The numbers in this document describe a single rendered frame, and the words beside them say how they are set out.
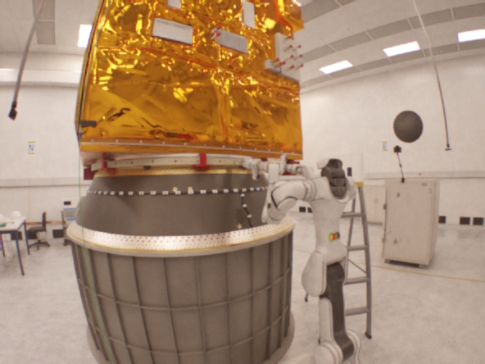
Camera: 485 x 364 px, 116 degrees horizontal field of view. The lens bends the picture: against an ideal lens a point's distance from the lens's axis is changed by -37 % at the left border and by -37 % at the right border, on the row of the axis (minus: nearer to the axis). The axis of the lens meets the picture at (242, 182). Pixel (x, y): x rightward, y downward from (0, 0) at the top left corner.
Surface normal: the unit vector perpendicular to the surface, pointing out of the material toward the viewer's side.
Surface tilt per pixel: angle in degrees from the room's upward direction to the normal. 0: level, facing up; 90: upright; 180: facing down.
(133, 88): 83
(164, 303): 90
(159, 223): 62
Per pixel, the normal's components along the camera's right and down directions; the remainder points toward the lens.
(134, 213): -0.04, -0.46
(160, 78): 0.62, -0.10
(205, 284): 0.38, 0.00
